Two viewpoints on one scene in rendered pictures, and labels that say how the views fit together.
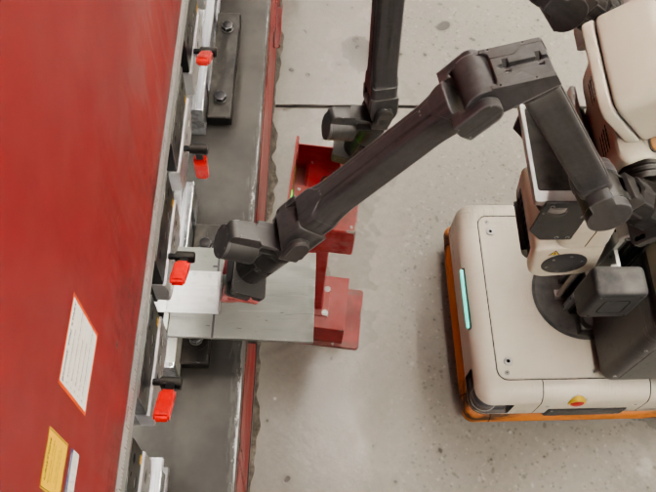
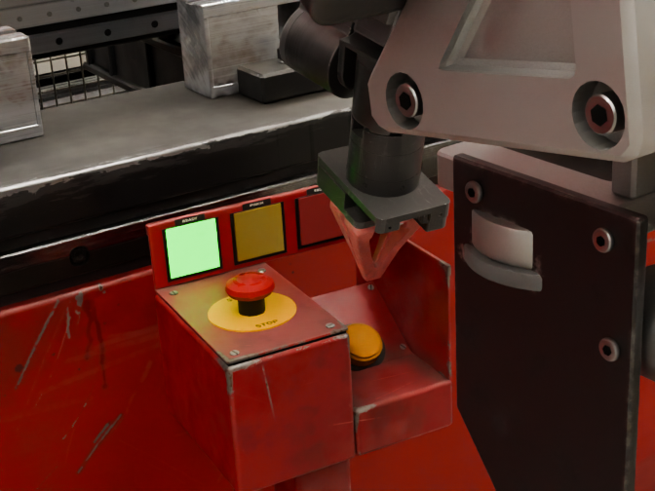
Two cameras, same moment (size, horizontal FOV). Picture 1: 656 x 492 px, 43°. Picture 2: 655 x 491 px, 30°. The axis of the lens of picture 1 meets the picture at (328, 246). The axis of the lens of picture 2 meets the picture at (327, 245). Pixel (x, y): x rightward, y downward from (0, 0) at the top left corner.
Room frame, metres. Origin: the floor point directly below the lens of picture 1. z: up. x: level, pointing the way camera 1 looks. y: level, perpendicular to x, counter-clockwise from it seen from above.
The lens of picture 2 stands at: (0.58, -0.82, 1.21)
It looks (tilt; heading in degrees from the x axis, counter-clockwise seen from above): 23 degrees down; 64
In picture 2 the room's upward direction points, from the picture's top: 3 degrees counter-clockwise
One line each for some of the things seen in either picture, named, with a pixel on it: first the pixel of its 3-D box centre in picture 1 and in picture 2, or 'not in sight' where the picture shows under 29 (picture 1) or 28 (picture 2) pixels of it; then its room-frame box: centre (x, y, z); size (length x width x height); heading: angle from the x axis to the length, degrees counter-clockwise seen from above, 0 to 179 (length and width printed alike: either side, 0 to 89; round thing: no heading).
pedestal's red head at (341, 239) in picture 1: (324, 196); (300, 325); (0.95, 0.02, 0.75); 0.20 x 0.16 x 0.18; 1
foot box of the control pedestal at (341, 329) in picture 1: (322, 308); not in sight; (0.95, -0.01, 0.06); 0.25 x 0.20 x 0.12; 91
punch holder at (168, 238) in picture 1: (143, 238); not in sight; (0.55, 0.29, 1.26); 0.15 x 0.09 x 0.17; 5
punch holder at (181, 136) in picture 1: (158, 131); not in sight; (0.74, 0.30, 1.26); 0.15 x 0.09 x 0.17; 5
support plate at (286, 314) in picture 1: (244, 294); not in sight; (0.58, 0.14, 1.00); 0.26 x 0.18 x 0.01; 95
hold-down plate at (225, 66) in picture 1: (225, 66); (373, 57); (1.18, 0.29, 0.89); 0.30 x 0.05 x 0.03; 5
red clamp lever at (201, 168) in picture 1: (197, 161); not in sight; (0.73, 0.24, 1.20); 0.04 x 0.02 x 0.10; 95
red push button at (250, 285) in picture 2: not in sight; (250, 298); (0.91, 0.01, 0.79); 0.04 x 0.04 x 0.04
